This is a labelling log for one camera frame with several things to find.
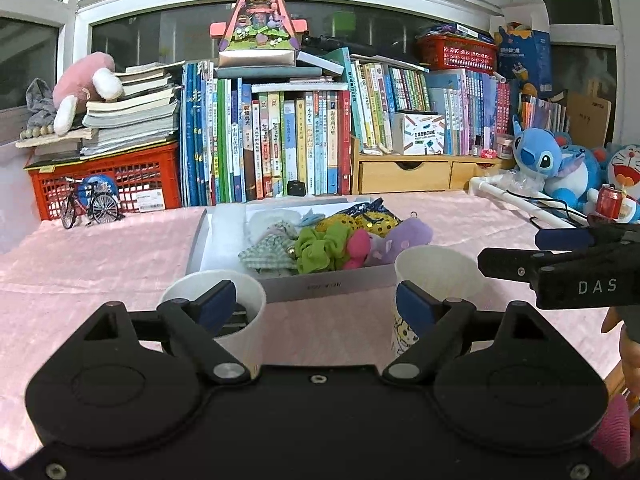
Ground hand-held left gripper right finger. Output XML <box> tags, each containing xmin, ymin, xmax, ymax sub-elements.
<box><xmin>382</xmin><ymin>281</ymin><xmax>551</xmax><ymax>386</ymax></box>

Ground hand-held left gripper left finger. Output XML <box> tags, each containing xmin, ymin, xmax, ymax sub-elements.
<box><xmin>82</xmin><ymin>279</ymin><xmax>251</xmax><ymax>386</ymax></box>

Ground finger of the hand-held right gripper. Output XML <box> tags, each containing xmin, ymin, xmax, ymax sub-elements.
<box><xmin>534</xmin><ymin>222</ymin><xmax>640</xmax><ymax>251</ymax></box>
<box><xmin>477</xmin><ymin>246</ymin><xmax>551</xmax><ymax>281</ymax></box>

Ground white shallow box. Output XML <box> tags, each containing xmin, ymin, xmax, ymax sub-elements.
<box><xmin>185</xmin><ymin>200</ymin><xmax>407</xmax><ymax>304</ymax></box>

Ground green checked cloth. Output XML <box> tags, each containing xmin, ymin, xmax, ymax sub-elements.
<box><xmin>237</xmin><ymin>232</ymin><xmax>299</xmax><ymax>277</ymax></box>

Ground purple plush toy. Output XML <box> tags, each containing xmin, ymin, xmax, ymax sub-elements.
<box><xmin>367</xmin><ymin>212</ymin><xmax>435</xmax><ymax>266</ymax></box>

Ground white fluffy ball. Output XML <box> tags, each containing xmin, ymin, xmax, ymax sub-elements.
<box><xmin>248</xmin><ymin>210</ymin><xmax>281</xmax><ymax>248</ymax></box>

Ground yellow dotted plush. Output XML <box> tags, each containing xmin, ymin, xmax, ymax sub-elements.
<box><xmin>315</xmin><ymin>212</ymin><xmax>401</xmax><ymax>239</ymax></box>

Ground white green print cloth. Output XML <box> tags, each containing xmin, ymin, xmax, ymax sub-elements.
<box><xmin>265</xmin><ymin>219</ymin><xmax>299</xmax><ymax>243</ymax></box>

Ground blue patterned pouch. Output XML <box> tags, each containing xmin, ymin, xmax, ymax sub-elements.
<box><xmin>345</xmin><ymin>200</ymin><xmax>388</xmax><ymax>219</ymax></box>

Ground green scrunchie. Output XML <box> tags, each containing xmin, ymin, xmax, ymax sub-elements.
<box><xmin>294</xmin><ymin>222</ymin><xmax>353</xmax><ymax>275</ymax></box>

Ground light blue cloth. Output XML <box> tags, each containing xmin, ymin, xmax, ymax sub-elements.
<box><xmin>295</xmin><ymin>208</ymin><xmax>326</xmax><ymax>228</ymax></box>

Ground person's right forearm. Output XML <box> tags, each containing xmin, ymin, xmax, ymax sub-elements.
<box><xmin>590</xmin><ymin>392</ymin><xmax>632</xmax><ymax>467</ymax></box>

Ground person's right hand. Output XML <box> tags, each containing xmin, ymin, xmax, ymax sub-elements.
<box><xmin>602</xmin><ymin>307</ymin><xmax>640</xmax><ymax>406</ymax></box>

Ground black flat device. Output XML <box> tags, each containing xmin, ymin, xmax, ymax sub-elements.
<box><xmin>225</xmin><ymin>304</ymin><xmax>252</xmax><ymax>332</ymax></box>

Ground paper cup black lettering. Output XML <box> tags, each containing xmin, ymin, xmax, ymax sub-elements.
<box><xmin>157</xmin><ymin>269</ymin><xmax>267</xmax><ymax>367</ymax></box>

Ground paper cup cartoon drawing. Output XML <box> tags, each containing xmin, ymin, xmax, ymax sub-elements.
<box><xmin>390</xmin><ymin>246</ymin><xmax>485</xmax><ymax>356</ymax></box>

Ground red can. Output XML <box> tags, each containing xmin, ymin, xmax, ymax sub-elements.
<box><xmin>597</xmin><ymin>184</ymin><xmax>624</xmax><ymax>220</ymax></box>

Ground white pipe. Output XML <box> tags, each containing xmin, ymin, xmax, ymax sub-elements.
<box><xmin>467</xmin><ymin>175</ymin><xmax>588</xmax><ymax>228</ymax></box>

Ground blue alien plush toy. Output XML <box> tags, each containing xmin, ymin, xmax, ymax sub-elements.
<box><xmin>512</xmin><ymin>115</ymin><xmax>607</xmax><ymax>216</ymax></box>

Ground blue white cat plush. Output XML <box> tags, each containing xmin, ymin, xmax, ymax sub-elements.
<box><xmin>605</xmin><ymin>144</ymin><xmax>640</xmax><ymax>224</ymax></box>

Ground pink tablecloth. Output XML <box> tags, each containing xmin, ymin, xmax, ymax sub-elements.
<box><xmin>0</xmin><ymin>192</ymin><xmax>640</xmax><ymax>461</ymax></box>

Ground brown cardboard box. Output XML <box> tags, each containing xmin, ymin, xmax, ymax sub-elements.
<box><xmin>565</xmin><ymin>90</ymin><xmax>613</xmax><ymax>149</ymax></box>

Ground row of small books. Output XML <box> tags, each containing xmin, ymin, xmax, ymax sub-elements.
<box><xmin>517</xmin><ymin>92</ymin><xmax>571</xmax><ymax>134</ymax></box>

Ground wooden drawer organizer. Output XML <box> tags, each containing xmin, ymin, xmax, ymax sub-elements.
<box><xmin>351</xmin><ymin>135</ymin><xmax>517</xmax><ymax>195</ymax></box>

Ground red plastic crate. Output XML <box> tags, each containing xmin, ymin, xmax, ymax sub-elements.
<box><xmin>27</xmin><ymin>142</ymin><xmax>182</xmax><ymax>222</ymax></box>

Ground toy bicycle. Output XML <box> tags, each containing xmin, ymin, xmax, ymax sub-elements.
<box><xmin>60</xmin><ymin>176</ymin><xmax>126</xmax><ymax>230</ymax></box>

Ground white printed carton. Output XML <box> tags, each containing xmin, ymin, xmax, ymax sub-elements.
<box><xmin>391</xmin><ymin>111</ymin><xmax>446</xmax><ymax>156</ymax></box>

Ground row of tall books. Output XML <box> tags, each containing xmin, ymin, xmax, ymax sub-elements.
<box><xmin>180</xmin><ymin>60</ymin><xmax>353</xmax><ymax>206</ymax></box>

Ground blue round fan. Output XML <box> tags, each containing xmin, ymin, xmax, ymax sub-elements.
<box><xmin>77</xmin><ymin>174</ymin><xmax>120</xmax><ymax>211</ymax></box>

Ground row of thin books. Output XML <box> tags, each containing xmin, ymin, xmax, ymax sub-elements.
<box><xmin>350</xmin><ymin>60</ymin><xmax>513</xmax><ymax>157</ymax></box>

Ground blue carton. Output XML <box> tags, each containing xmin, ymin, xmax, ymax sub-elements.
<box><xmin>492</xmin><ymin>27</ymin><xmax>553</xmax><ymax>101</ymax></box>

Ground stack of books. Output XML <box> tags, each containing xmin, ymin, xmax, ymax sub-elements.
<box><xmin>80</xmin><ymin>60</ymin><xmax>187</xmax><ymax>159</ymax></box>

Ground red basket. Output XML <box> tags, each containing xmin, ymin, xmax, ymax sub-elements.
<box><xmin>417</xmin><ymin>34</ymin><xmax>498</xmax><ymax>74</ymax></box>

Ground flat-lying books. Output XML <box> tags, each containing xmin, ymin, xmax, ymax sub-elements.
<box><xmin>215</xmin><ymin>47</ymin><xmax>353</xmax><ymax>94</ymax></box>

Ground pink white plush toy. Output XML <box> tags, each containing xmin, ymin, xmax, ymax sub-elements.
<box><xmin>52</xmin><ymin>52</ymin><xmax>124</xmax><ymax>136</ymax></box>

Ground toy house box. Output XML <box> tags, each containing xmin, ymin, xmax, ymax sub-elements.
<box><xmin>209</xmin><ymin>0</ymin><xmax>310</xmax><ymax>68</ymax></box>

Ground black cable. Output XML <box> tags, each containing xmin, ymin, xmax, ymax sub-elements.
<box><xmin>507</xmin><ymin>190</ymin><xmax>590</xmax><ymax>227</ymax></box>

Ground white window frame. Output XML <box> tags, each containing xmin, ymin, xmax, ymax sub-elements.
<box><xmin>0</xmin><ymin>0</ymin><xmax>640</xmax><ymax>111</ymax></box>

